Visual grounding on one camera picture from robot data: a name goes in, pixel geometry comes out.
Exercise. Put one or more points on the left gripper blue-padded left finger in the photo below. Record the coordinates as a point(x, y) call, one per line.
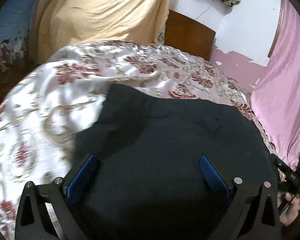
point(33, 220)

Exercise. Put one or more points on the black padded jacket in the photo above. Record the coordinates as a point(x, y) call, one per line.
point(149, 185)

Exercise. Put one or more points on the pink satin curtain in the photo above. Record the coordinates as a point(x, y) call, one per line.
point(276, 98)

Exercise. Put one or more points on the brown wooden headboard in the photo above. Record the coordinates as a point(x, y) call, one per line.
point(188, 35)

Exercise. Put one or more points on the beige draped cloth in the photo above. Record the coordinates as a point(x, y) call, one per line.
point(66, 22)

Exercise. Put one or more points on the floral satin bed cover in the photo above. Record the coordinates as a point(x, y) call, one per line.
point(41, 114)

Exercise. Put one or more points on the person's right hand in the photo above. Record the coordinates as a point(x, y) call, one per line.
point(293, 209)

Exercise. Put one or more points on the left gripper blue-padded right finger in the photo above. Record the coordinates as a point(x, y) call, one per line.
point(250, 214)

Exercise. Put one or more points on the blue fabric wardrobe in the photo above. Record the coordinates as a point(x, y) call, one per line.
point(16, 38)

